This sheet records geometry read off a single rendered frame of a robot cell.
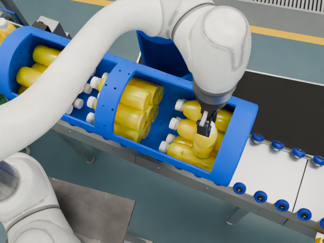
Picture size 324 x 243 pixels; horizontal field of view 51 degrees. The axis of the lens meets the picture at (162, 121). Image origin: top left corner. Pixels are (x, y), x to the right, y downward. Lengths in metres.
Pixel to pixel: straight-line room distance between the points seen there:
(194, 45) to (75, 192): 0.79
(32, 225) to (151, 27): 0.59
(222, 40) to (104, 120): 0.64
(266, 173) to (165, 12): 0.83
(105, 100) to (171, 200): 1.23
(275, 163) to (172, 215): 1.02
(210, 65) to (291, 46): 2.19
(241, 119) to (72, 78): 0.61
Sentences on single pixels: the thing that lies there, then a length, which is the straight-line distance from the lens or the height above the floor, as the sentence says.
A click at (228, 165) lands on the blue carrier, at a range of 1.01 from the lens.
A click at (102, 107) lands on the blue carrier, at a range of 1.07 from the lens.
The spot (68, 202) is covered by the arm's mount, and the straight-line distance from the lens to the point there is 1.22.
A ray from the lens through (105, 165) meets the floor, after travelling 2.29.
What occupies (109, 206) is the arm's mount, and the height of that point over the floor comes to 1.01.
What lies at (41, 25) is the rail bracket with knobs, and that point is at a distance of 1.60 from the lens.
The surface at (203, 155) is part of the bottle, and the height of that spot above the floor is 1.13.
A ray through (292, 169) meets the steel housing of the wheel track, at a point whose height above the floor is 0.93.
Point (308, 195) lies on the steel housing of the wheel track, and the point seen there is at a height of 0.93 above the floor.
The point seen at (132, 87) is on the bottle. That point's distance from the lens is 1.10.
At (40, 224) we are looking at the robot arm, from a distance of 0.95.
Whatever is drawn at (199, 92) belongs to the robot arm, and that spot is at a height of 1.55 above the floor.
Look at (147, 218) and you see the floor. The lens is 2.18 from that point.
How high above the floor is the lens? 2.15
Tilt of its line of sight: 67 degrees down
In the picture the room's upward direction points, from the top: 10 degrees counter-clockwise
